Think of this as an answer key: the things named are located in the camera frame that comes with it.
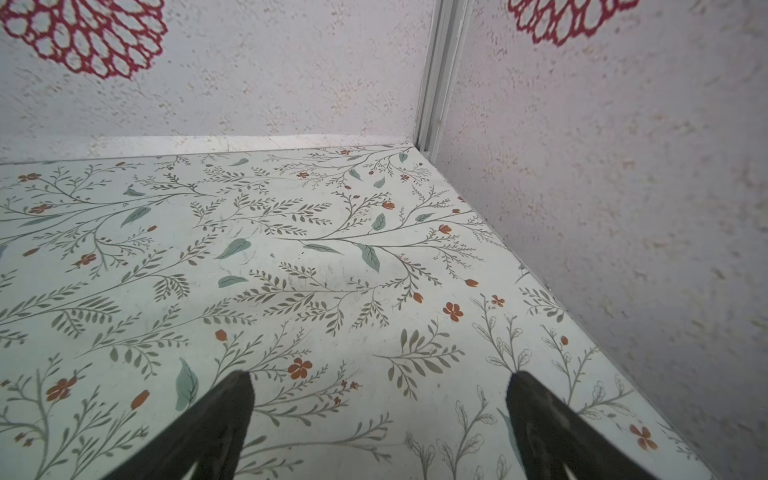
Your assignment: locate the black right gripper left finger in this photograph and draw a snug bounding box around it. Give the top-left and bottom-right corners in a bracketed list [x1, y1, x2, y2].
[106, 370, 255, 479]

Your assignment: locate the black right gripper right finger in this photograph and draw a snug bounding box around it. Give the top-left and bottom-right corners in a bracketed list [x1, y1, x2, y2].
[505, 371, 653, 480]

